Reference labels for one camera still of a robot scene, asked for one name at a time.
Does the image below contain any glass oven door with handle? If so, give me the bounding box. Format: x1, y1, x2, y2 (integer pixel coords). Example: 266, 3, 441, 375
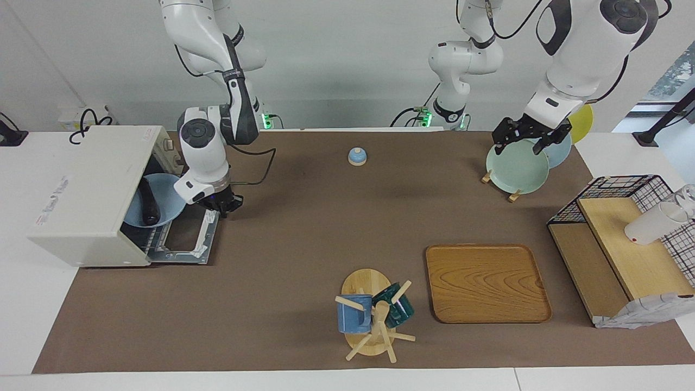
148, 209, 220, 266

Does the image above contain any blue mug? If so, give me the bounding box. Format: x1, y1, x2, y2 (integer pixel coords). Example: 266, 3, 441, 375
337, 294, 374, 334

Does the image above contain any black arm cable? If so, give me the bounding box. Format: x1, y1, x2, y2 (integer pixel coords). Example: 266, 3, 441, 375
174, 46, 276, 186
481, 0, 545, 44

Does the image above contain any mint green plate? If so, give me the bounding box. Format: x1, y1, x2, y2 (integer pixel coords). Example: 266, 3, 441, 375
485, 140, 550, 195

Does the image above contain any white cup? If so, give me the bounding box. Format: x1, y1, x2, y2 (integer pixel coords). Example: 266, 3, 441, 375
624, 202, 690, 246

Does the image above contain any clear drinking glass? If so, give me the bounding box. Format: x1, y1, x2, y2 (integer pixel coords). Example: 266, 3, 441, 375
673, 184, 695, 218

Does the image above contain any dark purple eggplant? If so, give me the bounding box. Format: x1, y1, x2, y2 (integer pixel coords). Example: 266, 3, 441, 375
140, 178, 161, 226

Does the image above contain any white wall socket box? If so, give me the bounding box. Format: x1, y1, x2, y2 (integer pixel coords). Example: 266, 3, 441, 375
57, 106, 117, 131

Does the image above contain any light blue plate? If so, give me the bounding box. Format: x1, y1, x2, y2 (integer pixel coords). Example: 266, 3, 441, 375
124, 173, 188, 228

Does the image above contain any black right base cable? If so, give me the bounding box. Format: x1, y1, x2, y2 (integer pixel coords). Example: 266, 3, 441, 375
261, 106, 284, 131

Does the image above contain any black wire basket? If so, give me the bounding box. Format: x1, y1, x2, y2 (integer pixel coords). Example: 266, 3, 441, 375
547, 174, 695, 288

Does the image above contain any yellow plate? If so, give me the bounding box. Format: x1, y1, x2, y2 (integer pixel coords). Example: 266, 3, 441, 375
567, 104, 594, 145

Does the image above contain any square wooden tray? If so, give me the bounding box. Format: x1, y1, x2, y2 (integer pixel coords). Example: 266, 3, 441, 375
425, 244, 552, 324

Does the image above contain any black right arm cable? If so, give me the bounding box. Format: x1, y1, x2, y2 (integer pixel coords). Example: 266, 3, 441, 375
174, 46, 276, 186

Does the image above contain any wooden plate rack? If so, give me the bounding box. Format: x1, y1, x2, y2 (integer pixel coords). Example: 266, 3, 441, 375
481, 169, 522, 203

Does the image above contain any wooden mug tree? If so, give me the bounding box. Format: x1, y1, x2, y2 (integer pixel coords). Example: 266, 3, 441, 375
334, 268, 416, 363

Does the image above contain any black oven power cord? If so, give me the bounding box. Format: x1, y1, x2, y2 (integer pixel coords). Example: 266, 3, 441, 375
69, 109, 115, 144

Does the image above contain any wooden two-level shelf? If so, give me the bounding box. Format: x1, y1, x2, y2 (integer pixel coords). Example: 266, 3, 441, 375
547, 197, 695, 326

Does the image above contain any black angled stand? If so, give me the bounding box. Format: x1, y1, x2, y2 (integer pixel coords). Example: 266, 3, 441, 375
633, 87, 695, 147

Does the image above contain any dark green mug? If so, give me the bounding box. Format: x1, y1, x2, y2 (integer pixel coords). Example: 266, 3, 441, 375
372, 282, 415, 328

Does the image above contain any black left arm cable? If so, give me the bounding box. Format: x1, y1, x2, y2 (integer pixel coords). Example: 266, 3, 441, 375
481, 0, 545, 44

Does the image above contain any crumpled grey cloth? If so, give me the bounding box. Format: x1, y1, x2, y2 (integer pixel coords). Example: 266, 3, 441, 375
593, 292, 695, 330

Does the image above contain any brown table mat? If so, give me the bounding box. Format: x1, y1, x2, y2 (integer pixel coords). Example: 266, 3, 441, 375
31, 130, 695, 374

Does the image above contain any white toaster oven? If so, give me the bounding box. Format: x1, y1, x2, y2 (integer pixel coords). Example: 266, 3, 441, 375
27, 126, 185, 268

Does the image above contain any pale blue racked plate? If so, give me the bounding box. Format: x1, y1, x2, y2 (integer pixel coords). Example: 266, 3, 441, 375
535, 133, 572, 169

